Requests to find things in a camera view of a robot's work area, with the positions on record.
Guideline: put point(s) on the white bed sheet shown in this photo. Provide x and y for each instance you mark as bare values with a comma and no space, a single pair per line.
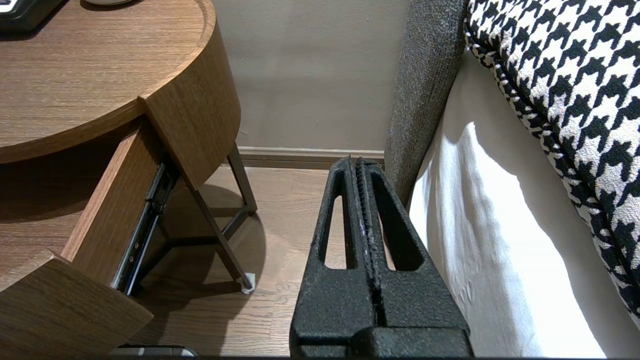
500,250

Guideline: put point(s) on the curved wooden table drawer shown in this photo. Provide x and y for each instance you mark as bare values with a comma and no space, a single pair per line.
115,200

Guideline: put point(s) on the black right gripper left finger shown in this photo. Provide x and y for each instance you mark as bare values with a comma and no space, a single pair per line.
325,310

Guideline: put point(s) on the grey fabric headboard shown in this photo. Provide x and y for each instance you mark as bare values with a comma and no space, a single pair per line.
425,100

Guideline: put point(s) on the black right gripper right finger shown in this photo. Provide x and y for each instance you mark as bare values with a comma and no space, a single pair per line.
420,305

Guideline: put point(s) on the round wooden side table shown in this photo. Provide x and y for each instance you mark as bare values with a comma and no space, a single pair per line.
75,65

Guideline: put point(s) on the flat white round puck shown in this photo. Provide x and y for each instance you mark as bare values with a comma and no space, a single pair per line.
107,2

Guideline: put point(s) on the black white houndstooth pillow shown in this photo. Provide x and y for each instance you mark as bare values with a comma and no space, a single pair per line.
575,100

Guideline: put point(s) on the grey wall baseboard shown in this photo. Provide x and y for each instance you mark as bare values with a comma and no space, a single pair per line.
300,156

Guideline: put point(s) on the black and white desk telephone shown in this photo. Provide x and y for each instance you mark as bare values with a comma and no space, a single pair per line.
20,15

